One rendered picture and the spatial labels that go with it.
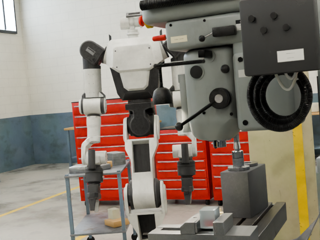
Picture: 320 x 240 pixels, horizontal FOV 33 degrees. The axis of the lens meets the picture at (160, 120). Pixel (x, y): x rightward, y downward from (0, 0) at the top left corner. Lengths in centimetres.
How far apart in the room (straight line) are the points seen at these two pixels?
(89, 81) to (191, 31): 99
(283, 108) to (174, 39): 43
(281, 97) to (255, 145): 195
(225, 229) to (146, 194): 87
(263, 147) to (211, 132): 183
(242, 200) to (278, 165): 148
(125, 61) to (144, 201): 67
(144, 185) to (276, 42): 128
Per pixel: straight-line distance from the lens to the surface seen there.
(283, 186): 369
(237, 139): 223
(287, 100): 175
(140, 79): 261
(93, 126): 269
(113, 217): 506
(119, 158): 518
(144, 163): 264
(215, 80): 182
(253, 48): 151
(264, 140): 367
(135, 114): 265
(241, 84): 178
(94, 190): 263
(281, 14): 150
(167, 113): 1172
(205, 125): 185
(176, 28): 185
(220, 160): 672
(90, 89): 270
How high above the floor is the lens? 149
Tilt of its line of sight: 3 degrees down
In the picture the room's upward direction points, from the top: 5 degrees counter-clockwise
